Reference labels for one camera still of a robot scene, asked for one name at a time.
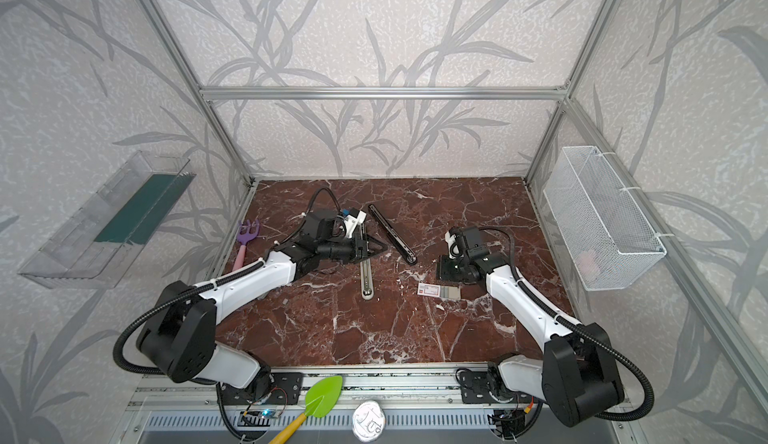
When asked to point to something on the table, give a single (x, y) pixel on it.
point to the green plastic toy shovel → (321, 400)
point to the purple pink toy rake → (244, 237)
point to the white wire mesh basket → (603, 237)
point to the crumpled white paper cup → (368, 421)
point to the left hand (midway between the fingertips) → (386, 244)
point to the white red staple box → (437, 290)
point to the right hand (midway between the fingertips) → (438, 260)
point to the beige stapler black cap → (367, 282)
